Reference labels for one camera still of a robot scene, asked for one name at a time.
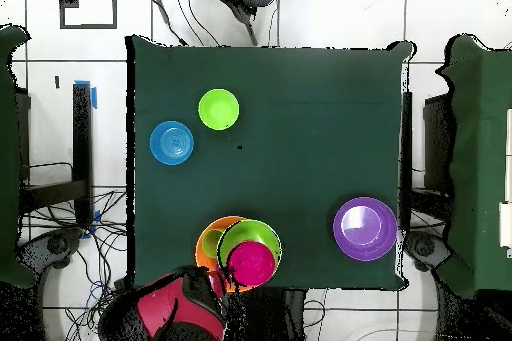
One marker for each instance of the large orange bowl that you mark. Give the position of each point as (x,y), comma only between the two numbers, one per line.
(202,257)

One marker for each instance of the pink bowl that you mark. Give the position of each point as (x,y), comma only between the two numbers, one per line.
(252,263)

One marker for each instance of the green cup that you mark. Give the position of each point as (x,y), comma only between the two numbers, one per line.
(210,241)

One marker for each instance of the large green bowl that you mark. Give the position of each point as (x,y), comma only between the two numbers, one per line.
(256,231)

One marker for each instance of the purple bowl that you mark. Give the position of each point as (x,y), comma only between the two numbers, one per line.
(364,229)

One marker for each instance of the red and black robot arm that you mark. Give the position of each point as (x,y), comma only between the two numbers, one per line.
(168,309)

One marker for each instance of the blue bowl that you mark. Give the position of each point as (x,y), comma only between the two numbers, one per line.
(171,143)

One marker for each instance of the small green bowl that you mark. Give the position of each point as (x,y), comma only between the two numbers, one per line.
(218,109)

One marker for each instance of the black metal stand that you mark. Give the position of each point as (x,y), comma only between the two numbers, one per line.
(82,137)

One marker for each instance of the dark green table cloth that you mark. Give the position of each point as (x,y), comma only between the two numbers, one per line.
(280,89)

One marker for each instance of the blue tape strip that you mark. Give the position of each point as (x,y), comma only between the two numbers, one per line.
(94,98)

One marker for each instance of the green cloth covered side table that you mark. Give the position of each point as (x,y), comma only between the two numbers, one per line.
(480,157)
(8,157)

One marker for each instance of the white box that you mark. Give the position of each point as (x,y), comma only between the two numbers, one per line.
(506,225)

